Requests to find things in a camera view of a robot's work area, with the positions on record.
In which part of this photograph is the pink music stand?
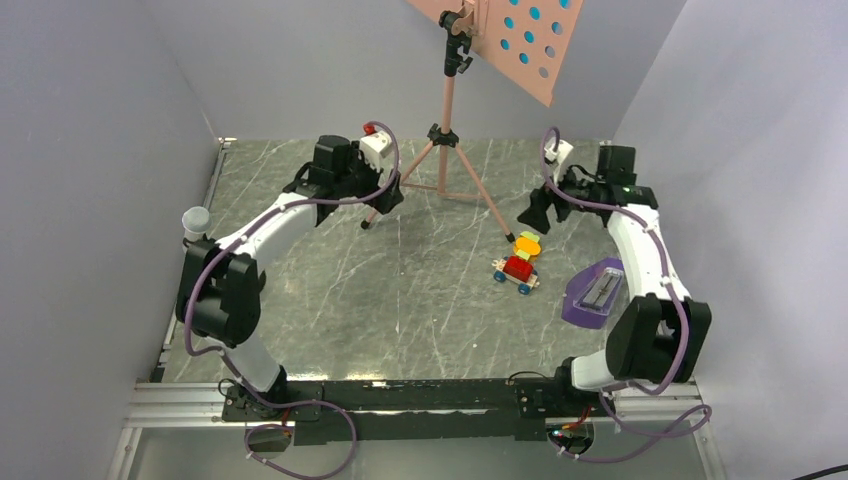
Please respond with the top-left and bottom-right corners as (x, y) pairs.
(398, 0), (583, 242)

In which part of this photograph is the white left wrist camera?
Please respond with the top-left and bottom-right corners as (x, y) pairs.
(359, 123), (393, 172)

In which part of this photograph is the red wooden toy car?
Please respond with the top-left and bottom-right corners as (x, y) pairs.
(491, 255), (540, 295)

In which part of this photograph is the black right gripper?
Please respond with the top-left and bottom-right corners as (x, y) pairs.
(516, 158), (603, 235)

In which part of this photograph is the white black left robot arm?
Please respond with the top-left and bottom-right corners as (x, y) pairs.
(176, 124), (403, 420)

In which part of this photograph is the aluminium frame rail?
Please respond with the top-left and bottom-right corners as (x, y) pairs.
(105, 377), (727, 479)

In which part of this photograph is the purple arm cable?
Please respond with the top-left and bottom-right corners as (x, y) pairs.
(539, 127), (714, 464)
(182, 120), (403, 480)

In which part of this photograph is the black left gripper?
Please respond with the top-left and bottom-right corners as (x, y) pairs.
(336, 143), (404, 215)

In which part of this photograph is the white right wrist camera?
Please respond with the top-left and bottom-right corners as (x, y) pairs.
(544, 137), (574, 181)

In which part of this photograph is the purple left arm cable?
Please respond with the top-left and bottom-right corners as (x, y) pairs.
(182, 120), (403, 480)

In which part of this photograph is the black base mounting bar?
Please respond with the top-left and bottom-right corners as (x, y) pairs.
(221, 376), (606, 446)

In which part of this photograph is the orange yellow toy block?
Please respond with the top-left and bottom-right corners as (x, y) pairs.
(513, 231), (542, 263)

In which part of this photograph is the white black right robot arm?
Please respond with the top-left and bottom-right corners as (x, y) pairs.
(518, 140), (712, 415)

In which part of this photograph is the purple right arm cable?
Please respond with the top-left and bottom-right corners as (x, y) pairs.
(539, 127), (714, 464)

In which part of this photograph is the grey microphone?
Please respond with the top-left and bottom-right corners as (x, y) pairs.
(181, 206), (217, 253)

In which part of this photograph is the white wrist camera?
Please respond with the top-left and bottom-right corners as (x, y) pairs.
(544, 137), (574, 181)
(359, 123), (393, 172)

